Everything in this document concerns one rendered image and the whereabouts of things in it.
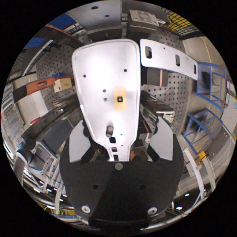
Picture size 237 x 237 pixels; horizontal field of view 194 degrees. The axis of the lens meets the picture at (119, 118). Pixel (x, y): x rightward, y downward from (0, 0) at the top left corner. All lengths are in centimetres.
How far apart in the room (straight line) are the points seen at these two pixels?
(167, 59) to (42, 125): 42
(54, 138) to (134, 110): 65
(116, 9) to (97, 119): 37
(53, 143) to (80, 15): 73
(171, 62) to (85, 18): 29
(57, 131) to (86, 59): 61
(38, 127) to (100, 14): 33
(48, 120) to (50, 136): 45
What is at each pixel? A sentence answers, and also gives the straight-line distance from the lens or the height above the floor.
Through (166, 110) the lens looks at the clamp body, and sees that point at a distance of 25.
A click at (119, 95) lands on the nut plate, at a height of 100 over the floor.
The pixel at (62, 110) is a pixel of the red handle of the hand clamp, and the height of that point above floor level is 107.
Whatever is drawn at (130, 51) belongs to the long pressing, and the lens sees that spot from 24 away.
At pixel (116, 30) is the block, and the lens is 30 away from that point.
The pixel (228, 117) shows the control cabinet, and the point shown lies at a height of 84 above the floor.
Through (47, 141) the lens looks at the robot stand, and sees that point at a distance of 66.
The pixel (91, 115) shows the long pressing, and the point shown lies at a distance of 28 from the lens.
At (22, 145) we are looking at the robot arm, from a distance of 66.
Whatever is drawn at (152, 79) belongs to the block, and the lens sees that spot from 27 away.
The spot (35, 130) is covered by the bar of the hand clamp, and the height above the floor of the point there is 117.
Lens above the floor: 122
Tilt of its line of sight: 59 degrees down
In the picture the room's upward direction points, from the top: 179 degrees counter-clockwise
